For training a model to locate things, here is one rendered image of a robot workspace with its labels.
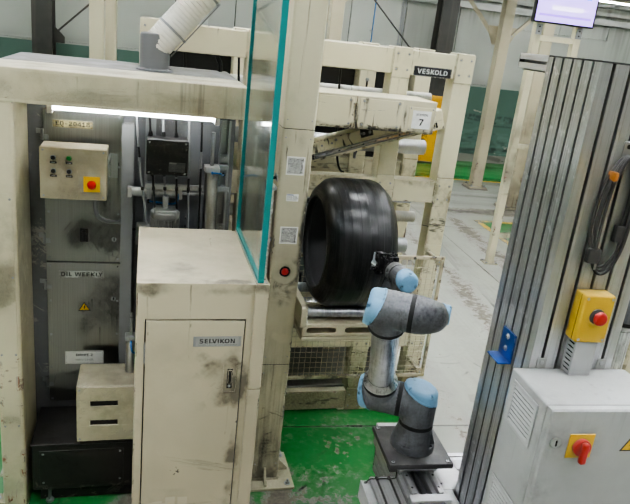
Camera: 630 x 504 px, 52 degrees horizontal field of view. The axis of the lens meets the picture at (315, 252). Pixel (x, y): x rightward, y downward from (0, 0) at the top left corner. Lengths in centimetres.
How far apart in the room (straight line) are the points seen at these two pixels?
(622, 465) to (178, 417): 130
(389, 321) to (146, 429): 86
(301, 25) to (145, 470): 166
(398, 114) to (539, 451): 170
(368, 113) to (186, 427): 153
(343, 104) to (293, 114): 38
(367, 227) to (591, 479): 125
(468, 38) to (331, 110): 1003
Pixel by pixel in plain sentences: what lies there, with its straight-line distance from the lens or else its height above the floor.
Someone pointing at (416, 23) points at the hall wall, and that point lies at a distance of 1245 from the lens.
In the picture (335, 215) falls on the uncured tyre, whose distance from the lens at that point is 259.
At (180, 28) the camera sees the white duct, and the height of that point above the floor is 197.
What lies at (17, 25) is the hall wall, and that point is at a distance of 1218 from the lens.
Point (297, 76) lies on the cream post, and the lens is 255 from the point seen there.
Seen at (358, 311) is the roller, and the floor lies 91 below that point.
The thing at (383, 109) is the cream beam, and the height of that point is 173.
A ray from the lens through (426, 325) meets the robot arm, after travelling 190.
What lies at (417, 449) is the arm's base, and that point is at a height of 75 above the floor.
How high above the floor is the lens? 202
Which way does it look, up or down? 19 degrees down
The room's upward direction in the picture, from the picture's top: 7 degrees clockwise
